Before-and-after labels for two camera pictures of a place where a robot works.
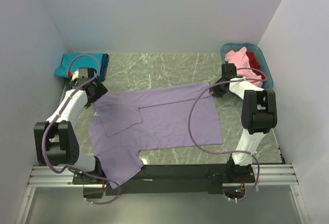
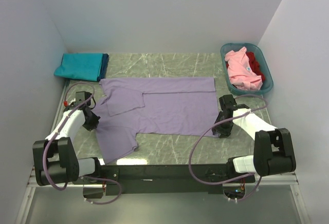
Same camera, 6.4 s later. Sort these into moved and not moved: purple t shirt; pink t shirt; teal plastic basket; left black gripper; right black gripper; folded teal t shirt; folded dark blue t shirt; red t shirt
Moved: right black gripper; purple t shirt; left black gripper
Not moved: teal plastic basket; pink t shirt; folded teal t shirt; red t shirt; folded dark blue t shirt
